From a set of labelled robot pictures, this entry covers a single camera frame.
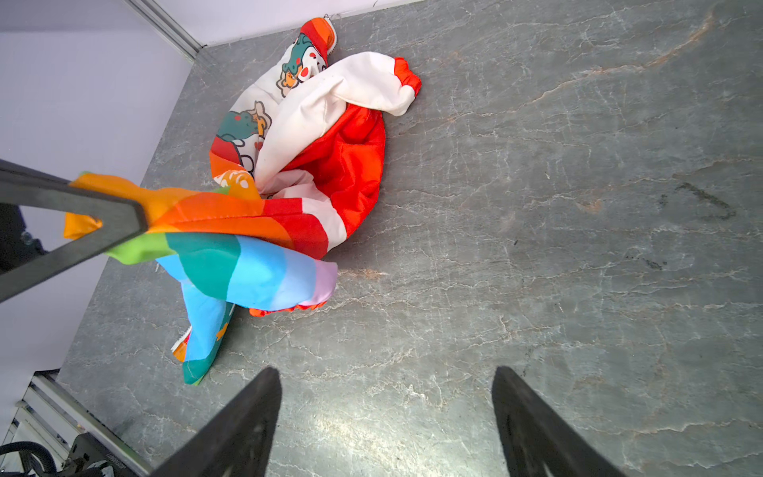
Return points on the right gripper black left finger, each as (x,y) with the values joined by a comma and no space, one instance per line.
(238,440)

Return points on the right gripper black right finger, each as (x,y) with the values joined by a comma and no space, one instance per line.
(536,441)

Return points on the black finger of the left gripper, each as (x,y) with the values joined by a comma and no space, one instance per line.
(24,261)

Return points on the colourful rainbow kids jacket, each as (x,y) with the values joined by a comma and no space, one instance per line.
(297,162)

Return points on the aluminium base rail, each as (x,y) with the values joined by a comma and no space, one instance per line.
(52,434)

